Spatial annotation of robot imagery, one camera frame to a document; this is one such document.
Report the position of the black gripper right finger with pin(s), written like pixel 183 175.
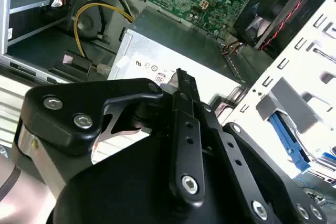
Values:
pixel 236 161

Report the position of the hard disk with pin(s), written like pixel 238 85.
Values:
pixel 291 145

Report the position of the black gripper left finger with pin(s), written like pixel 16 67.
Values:
pixel 65 103

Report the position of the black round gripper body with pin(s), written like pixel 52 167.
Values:
pixel 126 195

